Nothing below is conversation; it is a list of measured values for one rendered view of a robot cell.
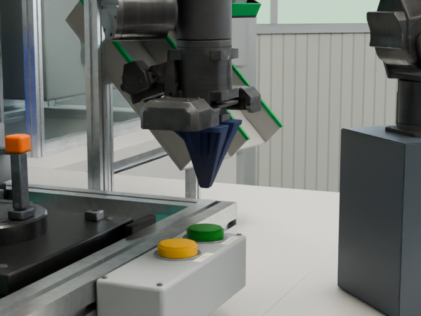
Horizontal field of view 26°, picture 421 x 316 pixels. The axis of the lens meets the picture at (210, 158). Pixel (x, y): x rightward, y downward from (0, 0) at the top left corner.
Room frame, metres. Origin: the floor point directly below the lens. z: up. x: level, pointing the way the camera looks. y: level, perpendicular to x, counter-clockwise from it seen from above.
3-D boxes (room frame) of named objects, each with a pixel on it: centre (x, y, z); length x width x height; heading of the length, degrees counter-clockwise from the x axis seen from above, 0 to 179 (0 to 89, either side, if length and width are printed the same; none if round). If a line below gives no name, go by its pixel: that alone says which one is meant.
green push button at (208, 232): (0.95, 0.01, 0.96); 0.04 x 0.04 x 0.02
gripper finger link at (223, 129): (0.93, 0.01, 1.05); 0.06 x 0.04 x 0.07; 67
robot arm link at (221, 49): (0.95, 0.01, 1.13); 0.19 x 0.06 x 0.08; 157
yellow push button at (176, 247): (0.89, 0.03, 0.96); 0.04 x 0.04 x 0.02
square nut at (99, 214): (0.99, 0.13, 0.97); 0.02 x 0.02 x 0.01; 67
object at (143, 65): (0.96, 0.06, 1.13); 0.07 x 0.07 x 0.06; 66
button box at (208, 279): (0.89, 0.03, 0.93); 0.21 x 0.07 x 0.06; 157
